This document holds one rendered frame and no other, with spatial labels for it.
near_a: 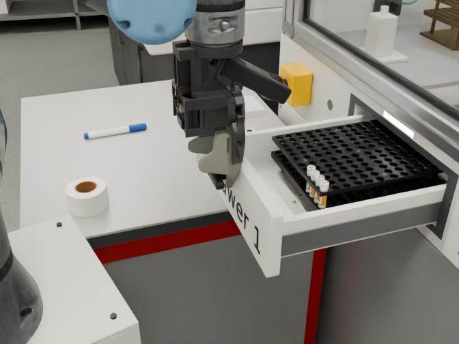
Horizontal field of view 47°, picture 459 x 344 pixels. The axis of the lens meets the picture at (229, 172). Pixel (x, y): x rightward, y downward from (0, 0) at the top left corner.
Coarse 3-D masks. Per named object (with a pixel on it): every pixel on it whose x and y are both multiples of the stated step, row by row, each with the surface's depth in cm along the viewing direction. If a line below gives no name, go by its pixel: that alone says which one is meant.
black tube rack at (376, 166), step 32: (320, 128) 89; (352, 128) 89; (384, 128) 90; (288, 160) 86; (320, 160) 81; (352, 160) 80; (384, 160) 80; (416, 160) 81; (352, 192) 78; (384, 192) 78
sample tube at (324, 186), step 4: (324, 180) 73; (320, 184) 73; (324, 184) 72; (328, 184) 73; (320, 188) 73; (324, 188) 73; (328, 188) 73; (324, 196) 74; (320, 200) 74; (324, 200) 74; (320, 204) 74; (324, 204) 74
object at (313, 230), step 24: (336, 120) 93; (360, 120) 94; (264, 144) 90; (264, 168) 91; (408, 192) 74; (432, 192) 74; (288, 216) 69; (312, 216) 69; (336, 216) 71; (360, 216) 72; (384, 216) 73; (408, 216) 75; (432, 216) 77; (288, 240) 70; (312, 240) 71; (336, 240) 73
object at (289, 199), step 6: (282, 186) 84; (282, 192) 82; (288, 192) 82; (282, 198) 83; (288, 198) 81; (294, 198) 81; (288, 204) 81; (294, 204) 79; (300, 204) 80; (294, 210) 79; (300, 210) 78
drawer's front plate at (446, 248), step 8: (456, 208) 70; (456, 216) 70; (456, 224) 71; (448, 232) 73; (456, 232) 71; (448, 240) 73; (456, 240) 71; (448, 248) 73; (456, 248) 72; (448, 256) 73; (456, 256) 72; (456, 264) 72
